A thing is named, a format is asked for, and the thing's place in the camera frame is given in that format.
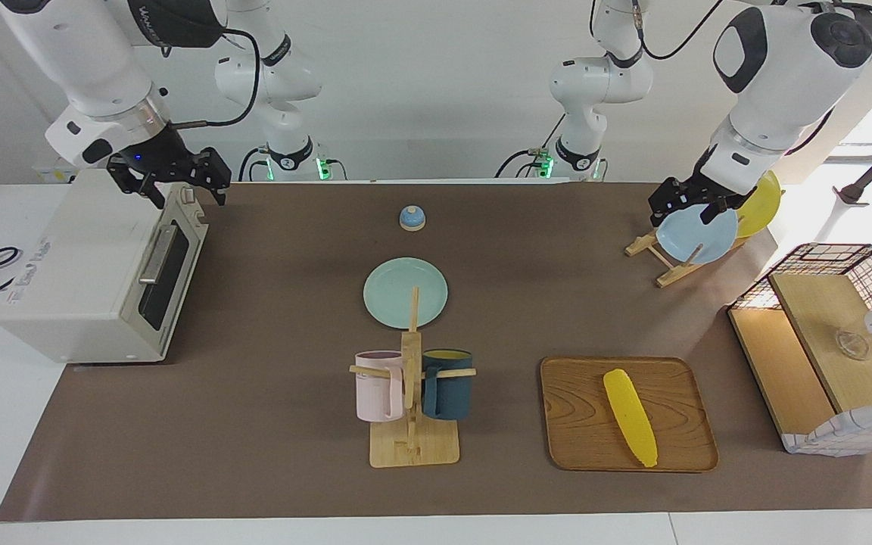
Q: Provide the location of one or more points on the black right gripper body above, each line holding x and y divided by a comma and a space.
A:
179, 166

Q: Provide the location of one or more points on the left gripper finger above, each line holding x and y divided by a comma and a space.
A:
659, 215
709, 213

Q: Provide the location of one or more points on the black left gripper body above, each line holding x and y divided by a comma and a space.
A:
697, 189

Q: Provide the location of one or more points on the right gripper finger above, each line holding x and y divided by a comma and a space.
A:
158, 194
218, 193

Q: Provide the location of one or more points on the glass oven door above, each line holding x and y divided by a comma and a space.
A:
179, 242

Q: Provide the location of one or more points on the pale green plate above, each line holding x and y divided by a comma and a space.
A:
390, 291

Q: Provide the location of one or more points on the yellow corn cob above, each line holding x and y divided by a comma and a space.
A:
630, 416

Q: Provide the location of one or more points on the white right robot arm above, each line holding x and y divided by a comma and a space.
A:
88, 60

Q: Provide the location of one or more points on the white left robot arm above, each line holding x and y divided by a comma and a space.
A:
777, 76

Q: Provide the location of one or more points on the white toaster oven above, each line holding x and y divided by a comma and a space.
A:
65, 272

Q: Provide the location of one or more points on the light blue plate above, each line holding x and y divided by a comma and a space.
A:
689, 235

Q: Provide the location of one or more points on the yellow plate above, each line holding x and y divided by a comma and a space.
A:
761, 208

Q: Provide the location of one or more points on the wooden plate rack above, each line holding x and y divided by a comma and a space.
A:
671, 274

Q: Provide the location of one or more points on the small clear glass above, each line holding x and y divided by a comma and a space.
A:
852, 344

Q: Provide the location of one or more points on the wooden serving tray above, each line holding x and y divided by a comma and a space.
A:
580, 416

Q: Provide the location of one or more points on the brown table mat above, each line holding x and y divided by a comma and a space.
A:
292, 424

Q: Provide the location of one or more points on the pink mug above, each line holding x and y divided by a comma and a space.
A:
375, 390

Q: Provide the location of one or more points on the dark blue mug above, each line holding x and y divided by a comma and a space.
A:
447, 390

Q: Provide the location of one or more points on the wooden mug tree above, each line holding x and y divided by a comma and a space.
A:
413, 446

